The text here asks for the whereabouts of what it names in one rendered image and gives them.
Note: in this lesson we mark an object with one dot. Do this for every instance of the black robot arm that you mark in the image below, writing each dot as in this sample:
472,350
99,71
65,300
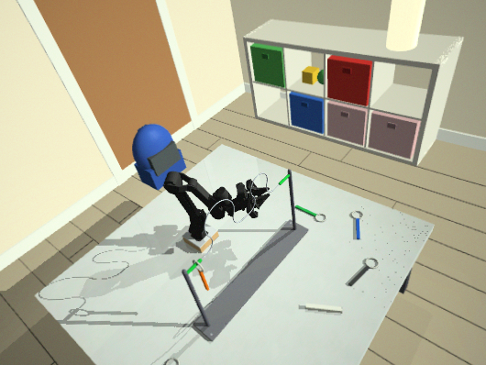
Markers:
173,184

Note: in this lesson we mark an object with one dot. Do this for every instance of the orange handle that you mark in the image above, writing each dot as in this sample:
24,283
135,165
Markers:
201,272

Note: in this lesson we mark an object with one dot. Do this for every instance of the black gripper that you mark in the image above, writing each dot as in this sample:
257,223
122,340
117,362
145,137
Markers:
259,200

